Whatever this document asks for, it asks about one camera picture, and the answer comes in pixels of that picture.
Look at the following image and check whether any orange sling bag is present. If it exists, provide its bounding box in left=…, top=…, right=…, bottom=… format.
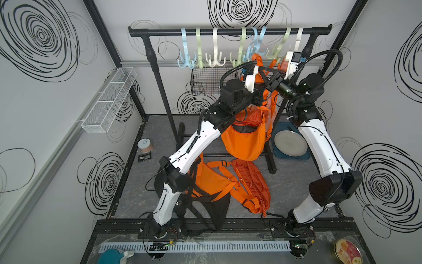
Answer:
left=262, top=60, right=281, bottom=139

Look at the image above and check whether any light green hook right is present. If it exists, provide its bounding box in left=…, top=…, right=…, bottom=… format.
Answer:
left=266, top=27, right=292, bottom=63

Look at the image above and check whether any black wire basket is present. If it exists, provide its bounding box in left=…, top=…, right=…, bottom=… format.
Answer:
left=189, top=67, right=231, bottom=97

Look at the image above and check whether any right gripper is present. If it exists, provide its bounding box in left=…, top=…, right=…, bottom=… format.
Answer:
left=256, top=69, right=300, bottom=109

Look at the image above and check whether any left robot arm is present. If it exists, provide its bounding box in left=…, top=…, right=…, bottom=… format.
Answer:
left=146, top=60, right=264, bottom=236

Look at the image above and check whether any grey round plate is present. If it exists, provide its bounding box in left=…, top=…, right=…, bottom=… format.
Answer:
left=274, top=130, right=308, bottom=157

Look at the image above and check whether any light green hook left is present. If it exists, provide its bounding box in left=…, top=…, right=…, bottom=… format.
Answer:
left=196, top=27, right=204, bottom=69

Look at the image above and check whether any small black card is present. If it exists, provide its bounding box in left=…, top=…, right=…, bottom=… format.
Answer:
left=137, top=152, right=152, bottom=162

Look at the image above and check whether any light blue hook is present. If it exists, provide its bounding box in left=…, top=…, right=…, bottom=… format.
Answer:
left=178, top=27, right=197, bottom=69
left=242, top=27, right=258, bottom=62
left=252, top=26, right=268, bottom=56

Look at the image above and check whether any orange and black backpack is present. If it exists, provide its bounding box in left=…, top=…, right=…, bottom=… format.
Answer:
left=171, top=154, right=237, bottom=236

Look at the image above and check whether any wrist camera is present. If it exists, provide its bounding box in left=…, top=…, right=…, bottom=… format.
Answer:
left=245, top=65, right=259, bottom=93
left=284, top=51, right=306, bottom=80

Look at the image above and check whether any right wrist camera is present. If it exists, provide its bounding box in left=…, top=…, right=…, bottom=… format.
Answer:
left=284, top=51, right=306, bottom=80

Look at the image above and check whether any light green hook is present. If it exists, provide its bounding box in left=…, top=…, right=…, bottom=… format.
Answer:
left=196, top=27, right=204, bottom=69
left=266, top=27, right=292, bottom=63
left=230, top=27, right=246, bottom=67

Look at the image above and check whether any white mesh wall shelf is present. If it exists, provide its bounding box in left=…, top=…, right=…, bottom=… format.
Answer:
left=81, top=67, right=137, bottom=134

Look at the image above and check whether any light blue hook right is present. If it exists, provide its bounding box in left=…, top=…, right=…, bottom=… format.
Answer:
left=252, top=26, right=268, bottom=56

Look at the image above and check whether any black garment rack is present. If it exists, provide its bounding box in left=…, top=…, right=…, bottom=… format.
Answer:
left=121, top=24, right=333, bottom=174

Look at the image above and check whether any white hook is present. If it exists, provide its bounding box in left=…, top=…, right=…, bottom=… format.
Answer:
left=293, top=27, right=304, bottom=52
left=206, top=27, right=226, bottom=68

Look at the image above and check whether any light blue hook middle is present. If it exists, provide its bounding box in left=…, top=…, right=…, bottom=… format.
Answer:
left=242, top=27, right=258, bottom=62

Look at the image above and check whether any white hook rightmost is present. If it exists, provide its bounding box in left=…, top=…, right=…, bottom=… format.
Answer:
left=293, top=27, right=304, bottom=52

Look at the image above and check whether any light blue hook leftmost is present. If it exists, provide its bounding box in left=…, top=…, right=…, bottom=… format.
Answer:
left=178, top=27, right=197, bottom=69

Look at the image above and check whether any white slotted cable duct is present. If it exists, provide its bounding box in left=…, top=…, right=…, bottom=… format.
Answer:
left=98, top=240, right=291, bottom=254

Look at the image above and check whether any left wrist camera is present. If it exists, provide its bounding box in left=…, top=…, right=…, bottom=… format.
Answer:
left=245, top=65, right=259, bottom=93

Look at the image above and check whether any teal round object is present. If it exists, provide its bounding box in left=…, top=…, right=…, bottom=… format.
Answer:
left=97, top=249, right=135, bottom=264

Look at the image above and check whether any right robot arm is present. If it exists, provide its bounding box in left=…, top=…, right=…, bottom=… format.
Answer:
left=259, top=49, right=363, bottom=237

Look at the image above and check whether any pink sling bag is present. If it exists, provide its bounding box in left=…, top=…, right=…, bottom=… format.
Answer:
left=278, top=58, right=290, bottom=72

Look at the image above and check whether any teal tray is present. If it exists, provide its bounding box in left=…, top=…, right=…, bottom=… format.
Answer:
left=271, top=122, right=311, bottom=160

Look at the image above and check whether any round printed tin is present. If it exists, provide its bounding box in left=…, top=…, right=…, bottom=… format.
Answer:
left=332, top=239, right=363, bottom=264

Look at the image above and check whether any light green hook middle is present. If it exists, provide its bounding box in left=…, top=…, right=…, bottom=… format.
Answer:
left=230, top=27, right=246, bottom=67

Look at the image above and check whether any orange drawstring bag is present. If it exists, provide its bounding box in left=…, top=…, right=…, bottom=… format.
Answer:
left=220, top=53, right=274, bottom=218

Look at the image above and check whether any white hook middle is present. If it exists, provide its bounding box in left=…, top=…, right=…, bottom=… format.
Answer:
left=206, top=27, right=226, bottom=68

